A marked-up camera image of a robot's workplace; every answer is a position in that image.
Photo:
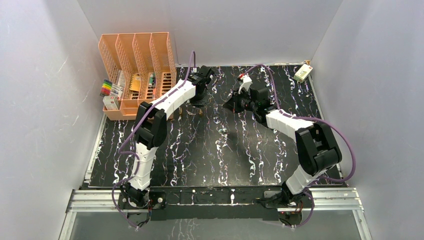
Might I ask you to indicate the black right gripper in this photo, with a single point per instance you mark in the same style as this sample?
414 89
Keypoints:
233 104

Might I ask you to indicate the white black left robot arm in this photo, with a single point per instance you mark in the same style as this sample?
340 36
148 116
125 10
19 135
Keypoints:
151 130

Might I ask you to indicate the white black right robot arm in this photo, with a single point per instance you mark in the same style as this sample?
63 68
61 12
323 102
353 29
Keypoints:
317 148

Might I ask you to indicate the white green small box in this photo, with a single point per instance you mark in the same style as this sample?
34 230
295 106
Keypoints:
302 73

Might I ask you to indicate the pink plastic file organizer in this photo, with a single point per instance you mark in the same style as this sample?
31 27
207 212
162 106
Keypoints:
143 63

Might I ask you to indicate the small white red box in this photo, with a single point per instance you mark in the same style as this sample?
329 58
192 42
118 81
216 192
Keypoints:
111 103

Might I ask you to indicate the colourful marker pen set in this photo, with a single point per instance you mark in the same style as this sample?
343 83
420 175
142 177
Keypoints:
110 89

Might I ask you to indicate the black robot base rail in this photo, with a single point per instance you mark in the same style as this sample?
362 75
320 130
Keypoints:
270 203

